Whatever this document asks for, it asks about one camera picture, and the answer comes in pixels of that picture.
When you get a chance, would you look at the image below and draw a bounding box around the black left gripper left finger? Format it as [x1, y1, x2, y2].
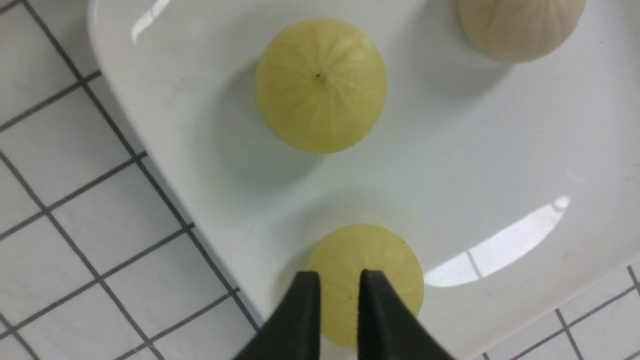
[235, 271, 322, 360]

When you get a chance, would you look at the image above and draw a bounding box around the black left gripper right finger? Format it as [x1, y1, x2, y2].
[357, 269, 453, 360]

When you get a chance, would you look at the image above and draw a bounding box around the yellow steamed bun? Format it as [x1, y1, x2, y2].
[254, 18, 387, 154]
[308, 224, 425, 350]

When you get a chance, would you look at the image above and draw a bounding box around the beige steamed bun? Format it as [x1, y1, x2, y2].
[456, 0, 586, 64]

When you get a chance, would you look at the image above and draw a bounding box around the white square plate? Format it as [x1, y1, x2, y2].
[87, 0, 639, 359]

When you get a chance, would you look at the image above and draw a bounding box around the checkered white tablecloth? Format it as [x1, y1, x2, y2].
[1, 0, 639, 360]

